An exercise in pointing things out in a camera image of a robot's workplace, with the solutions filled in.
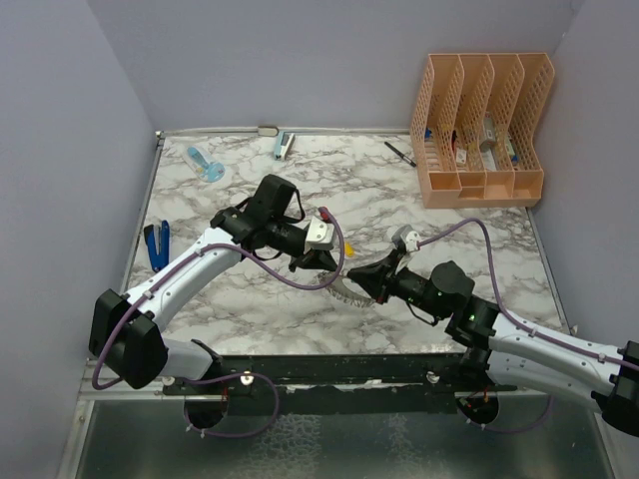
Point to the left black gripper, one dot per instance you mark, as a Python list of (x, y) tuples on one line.
[(320, 259)]

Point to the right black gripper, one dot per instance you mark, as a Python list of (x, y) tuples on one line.
[(372, 274)]

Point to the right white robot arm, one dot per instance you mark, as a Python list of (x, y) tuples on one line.
[(505, 349)]

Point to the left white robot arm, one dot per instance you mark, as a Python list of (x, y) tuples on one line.
[(127, 328)]

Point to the yellow key tag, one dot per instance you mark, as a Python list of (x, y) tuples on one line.
[(349, 251)]

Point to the light blue white stapler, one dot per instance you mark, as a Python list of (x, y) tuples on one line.
[(283, 145)]

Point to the black pen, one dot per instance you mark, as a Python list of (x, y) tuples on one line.
[(400, 154)]

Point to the blue packaged item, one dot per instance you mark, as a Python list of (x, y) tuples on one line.
[(203, 166)]

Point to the orange desk file organizer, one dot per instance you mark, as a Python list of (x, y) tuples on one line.
[(512, 84)]

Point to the items in organizer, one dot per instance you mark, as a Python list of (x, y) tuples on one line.
[(467, 144)]

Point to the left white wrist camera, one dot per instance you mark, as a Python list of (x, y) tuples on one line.
[(319, 235)]

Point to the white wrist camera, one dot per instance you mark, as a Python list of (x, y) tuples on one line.
[(319, 235), (406, 240)]

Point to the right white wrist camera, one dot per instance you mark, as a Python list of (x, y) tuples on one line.
[(406, 240)]

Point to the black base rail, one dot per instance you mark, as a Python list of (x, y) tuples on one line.
[(318, 384)]

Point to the beige wall clip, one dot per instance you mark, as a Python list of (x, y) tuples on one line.
[(268, 131)]

